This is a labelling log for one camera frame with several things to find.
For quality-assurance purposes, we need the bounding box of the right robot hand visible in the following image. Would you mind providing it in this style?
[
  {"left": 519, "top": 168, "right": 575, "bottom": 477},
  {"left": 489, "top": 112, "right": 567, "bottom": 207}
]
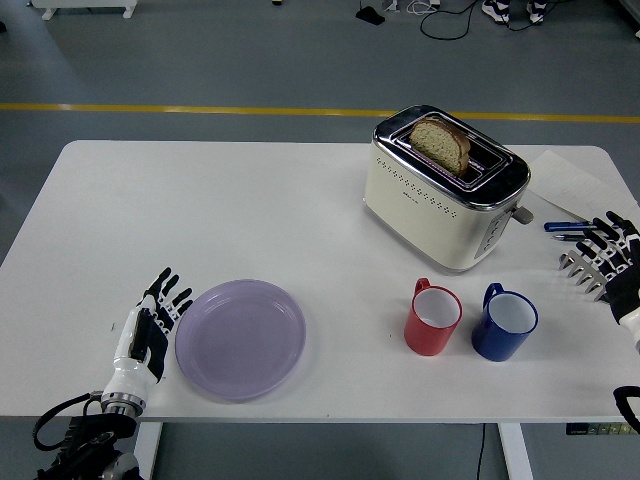
[{"left": 574, "top": 210, "right": 640, "bottom": 354}]

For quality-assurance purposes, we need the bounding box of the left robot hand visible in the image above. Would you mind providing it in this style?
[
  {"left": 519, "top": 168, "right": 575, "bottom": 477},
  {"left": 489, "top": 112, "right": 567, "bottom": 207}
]
[{"left": 102, "top": 267, "right": 195, "bottom": 402}]

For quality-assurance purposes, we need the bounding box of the purple plastic plate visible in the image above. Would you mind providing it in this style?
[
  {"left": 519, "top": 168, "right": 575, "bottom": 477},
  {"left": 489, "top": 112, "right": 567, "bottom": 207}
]
[{"left": 174, "top": 278, "right": 308, "bottom": 401}]

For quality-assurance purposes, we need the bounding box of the brown bread slice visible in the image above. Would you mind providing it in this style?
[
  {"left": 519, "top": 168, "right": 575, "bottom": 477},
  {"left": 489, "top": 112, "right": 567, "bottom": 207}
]
[{"left": 408, "top": 117, "right": 472, "bottom": 177}]

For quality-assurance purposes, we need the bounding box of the silver metal toast rack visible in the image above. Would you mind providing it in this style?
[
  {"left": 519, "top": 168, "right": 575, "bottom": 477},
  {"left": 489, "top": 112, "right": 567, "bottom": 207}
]
[{"left": 558, "top": 249, "right": 614, "bottom": 304}]

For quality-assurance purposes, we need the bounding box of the blue pen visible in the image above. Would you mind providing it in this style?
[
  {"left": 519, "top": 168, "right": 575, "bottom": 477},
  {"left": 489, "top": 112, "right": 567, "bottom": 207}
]
[{"left": 543, "top": 220, "right": 600, "bottom": 233}]

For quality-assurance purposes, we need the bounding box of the white paper sheet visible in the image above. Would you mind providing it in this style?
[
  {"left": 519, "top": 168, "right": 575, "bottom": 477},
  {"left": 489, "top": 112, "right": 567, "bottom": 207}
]
[{"left": 527, "top": 149, "right": 640, "bottom": 231}]

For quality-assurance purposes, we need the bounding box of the table height control panel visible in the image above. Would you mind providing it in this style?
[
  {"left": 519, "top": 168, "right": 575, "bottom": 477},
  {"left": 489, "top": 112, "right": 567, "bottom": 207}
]
[{"left": 565, "top": 422, "right": 640, "bottom": 436}]

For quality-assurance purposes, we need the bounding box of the blue enamel mug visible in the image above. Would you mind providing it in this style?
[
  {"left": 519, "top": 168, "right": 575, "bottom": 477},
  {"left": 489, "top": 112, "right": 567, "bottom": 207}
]
[{"left": 470, "top": 282, "right": 540, "bottom": 363}]

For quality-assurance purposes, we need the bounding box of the red enamel mug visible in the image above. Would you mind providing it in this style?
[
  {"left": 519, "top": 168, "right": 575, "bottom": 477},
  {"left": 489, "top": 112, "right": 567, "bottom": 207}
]
[{"left": 403, "top": 277, "right": 464, "bottom": 358}]

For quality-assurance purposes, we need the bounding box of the cream and chrome toaster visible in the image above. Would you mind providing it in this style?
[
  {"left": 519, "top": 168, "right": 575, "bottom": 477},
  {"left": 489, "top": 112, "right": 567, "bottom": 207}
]
[{"left": 363, "top": 103, "right": 535, "bottom": 275}]

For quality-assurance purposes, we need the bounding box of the white furniture base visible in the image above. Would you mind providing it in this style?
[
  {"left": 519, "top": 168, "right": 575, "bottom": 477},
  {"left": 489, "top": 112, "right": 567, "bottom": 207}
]
[{"left": 29, "top": 0, "right": 139, "bottom": 20}]

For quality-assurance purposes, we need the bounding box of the thin black cable under table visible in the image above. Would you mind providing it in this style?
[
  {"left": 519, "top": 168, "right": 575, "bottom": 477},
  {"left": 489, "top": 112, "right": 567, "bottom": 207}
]
[{"left": 472, "top": 423, "right": 487, "bottom": 480}]

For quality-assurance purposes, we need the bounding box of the black floor cable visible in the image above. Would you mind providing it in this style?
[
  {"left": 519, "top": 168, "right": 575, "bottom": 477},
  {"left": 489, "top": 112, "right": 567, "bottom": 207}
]
[{"left": 419, "top": 0, "right": 551, "bottom": 40}]

